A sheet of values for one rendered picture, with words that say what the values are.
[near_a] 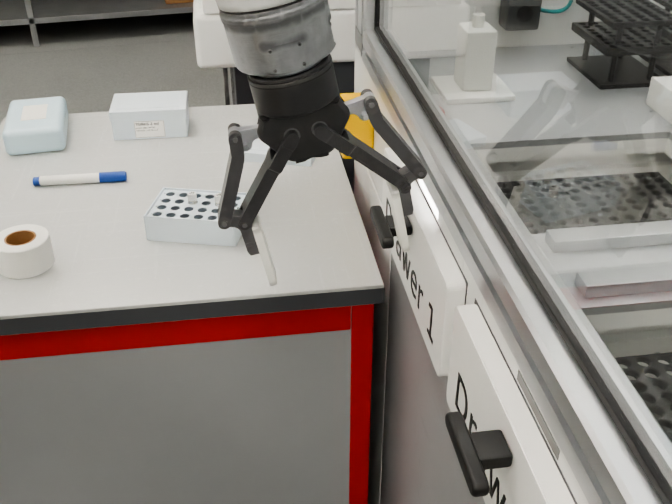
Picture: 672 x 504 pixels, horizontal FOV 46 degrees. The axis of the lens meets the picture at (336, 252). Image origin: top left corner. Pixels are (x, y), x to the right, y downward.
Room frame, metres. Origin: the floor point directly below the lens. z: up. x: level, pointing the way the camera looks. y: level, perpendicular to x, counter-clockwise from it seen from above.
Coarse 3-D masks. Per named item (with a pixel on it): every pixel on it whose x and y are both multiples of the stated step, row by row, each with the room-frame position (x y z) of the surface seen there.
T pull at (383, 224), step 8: (376, 208) 0.73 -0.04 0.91; (376, 216) 0.72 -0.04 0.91; (384, 216) 0.72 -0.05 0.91; (392, 216) 0.72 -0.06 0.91; (376, 224) 0.70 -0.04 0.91; (384, 224) 0.70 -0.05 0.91; (392, 224) 0.70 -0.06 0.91; (408, 224) 0.70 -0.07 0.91; (384, 232) 0.68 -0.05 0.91; (392, 232) 0.69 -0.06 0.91; (408, 232) 0.70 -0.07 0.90; (384, 240) 0.67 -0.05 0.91; (392, 240) 0.67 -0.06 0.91; (384, 248) 0.67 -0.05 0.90
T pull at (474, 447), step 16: (448, 416) 0.42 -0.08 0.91; (448, 432) 0.42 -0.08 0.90; (464, 432) 0.41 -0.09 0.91; (480, 432) 0.41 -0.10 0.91; (496, 432) 0.41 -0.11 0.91; (464, 448) 0.39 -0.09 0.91; (480, 448) 0.39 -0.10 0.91; (496, 448) 0.39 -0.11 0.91; (464, 464) 0.38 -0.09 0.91; (480, 464) 0.38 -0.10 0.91; (496, 464) 0.38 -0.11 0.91; (480, 480) 0.36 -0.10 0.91; (480, 496) 0.36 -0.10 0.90
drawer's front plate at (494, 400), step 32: (480, 320) 0.52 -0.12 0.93; (480, 352) 0.48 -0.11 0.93; (448, 384) 0.54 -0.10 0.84; (480, 384) 0.46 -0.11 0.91; (512, 384) 0.44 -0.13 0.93; (480, 416) 0.46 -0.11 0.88; (512, 416) 0.41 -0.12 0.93; (512, 448) 0.39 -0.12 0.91; (544, 448) 0.38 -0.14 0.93; (512, 480) 0.38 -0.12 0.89; (544, 480) 0.35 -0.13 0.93
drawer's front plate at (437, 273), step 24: (384, 192) 0.84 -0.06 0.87; (408, 216) 0.72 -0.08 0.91; (432, 216) 0.69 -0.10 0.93; (408, 240) 0.71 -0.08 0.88; (432, 240) 0.64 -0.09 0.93; (432, 264) 0.62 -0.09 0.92; (456, 264) 0.60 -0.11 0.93; (408, 288) 0.70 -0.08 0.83; (432, 288) 0.61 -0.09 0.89; (456, 288) 0.57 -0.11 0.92; (432, 336) 0.60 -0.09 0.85; (432, 360) 0.59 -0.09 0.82
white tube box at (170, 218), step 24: (168, 192) 0.99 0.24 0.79; (216, 192) 0.98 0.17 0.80; (240, 192) 0.98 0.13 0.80; (144, 216) 0.91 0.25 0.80; (168, 216) 0.93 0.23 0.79; (192, 216) 0.92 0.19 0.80; (216, 216) 0.92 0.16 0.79; (168, 240) 0.91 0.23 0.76; (192, 240) 0.91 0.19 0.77; (216, 240) 0.90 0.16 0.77
